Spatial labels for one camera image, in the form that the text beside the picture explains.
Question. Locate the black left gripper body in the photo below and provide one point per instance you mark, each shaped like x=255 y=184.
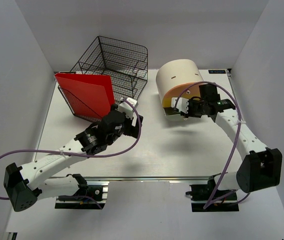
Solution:
x=111 y=140

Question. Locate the cream drawer cabinet shell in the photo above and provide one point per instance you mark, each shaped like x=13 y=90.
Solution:
x=176 y=73

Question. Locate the pale green bottom drawer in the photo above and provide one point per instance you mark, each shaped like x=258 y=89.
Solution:
x=172 y=115

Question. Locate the black wire mesh file rack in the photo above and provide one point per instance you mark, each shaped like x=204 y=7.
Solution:
x=125 y=62

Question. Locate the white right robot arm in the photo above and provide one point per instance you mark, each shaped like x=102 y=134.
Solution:
x=260 y=167

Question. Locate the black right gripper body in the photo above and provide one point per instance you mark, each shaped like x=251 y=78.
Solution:
x=196 y=108

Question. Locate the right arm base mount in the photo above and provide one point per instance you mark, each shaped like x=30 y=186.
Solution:
x=200 y=193

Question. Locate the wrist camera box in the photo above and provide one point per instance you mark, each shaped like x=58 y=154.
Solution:
x=180 y=105
x=125 y=108

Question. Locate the orange top drawer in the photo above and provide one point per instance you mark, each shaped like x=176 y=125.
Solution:
x=187 y=90

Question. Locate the yellow drawer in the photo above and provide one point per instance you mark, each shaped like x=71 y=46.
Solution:
x=166 y=102

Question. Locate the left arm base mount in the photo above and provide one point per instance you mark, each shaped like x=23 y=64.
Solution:
x=92 y=198

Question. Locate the red A4 file folder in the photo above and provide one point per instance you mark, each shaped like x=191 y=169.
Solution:
x=89 y=95

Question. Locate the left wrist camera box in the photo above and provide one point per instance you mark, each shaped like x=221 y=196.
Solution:
x=125 y=108

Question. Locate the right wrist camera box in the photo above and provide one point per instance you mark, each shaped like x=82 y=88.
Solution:
x=180 y=105

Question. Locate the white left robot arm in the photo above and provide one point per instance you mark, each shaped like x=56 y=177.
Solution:
x=30 y=182

